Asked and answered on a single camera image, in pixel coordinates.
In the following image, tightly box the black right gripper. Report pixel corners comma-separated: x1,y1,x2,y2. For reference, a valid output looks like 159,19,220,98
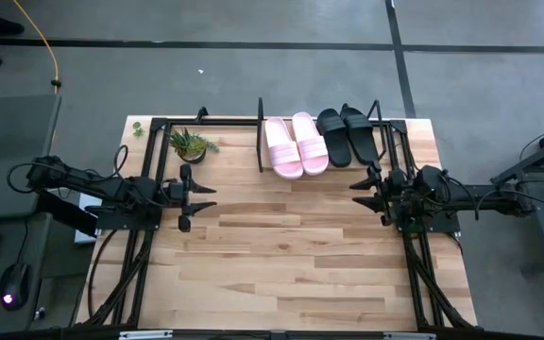
348,161,399,227

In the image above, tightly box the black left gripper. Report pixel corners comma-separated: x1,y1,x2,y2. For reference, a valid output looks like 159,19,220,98
165,163,218,232

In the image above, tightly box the black slide sandal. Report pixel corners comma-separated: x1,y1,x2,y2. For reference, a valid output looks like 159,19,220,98
339,103,380,166
315,108,352,169

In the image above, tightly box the pink slide sandal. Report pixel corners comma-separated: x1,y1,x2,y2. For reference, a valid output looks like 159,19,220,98
263,116,304,181
291,110,331,178

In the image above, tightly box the potted green succulent plant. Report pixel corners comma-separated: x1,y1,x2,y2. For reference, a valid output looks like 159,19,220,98
167,126,221,165

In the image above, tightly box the black metal shoe rack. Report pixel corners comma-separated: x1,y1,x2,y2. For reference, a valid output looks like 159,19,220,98
255,96,390,175

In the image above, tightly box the grey office desk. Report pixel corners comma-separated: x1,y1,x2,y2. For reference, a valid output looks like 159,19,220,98
0,212,55,334
0,93,62,224

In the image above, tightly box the black computer mouse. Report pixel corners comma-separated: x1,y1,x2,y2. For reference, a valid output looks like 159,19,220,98
0,261,32,313

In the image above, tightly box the black aluminium rig frame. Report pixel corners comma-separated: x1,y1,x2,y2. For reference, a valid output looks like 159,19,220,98
81,106,477,332

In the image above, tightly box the silver metal bracket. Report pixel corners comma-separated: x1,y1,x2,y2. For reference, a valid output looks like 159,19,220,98
118,330,175,340
382,331,437,340

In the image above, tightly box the yellow hanging cable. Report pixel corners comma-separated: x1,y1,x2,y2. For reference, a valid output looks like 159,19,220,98
12,0,61,94

